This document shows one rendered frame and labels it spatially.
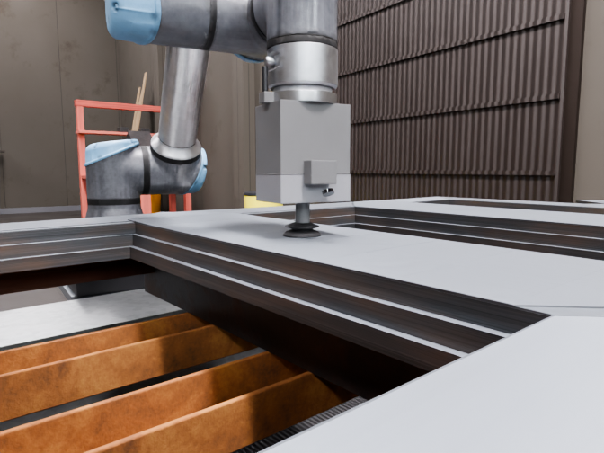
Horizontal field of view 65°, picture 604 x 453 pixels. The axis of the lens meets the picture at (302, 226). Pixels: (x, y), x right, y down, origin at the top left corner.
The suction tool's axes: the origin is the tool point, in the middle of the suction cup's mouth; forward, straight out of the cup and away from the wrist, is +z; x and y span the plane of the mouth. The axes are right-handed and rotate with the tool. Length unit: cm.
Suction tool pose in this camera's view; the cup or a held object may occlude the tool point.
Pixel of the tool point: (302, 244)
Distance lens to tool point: 53.0
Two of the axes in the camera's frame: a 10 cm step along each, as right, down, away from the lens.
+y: 8.8, -0.6, 4.7
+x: -4.8, -1.0, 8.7
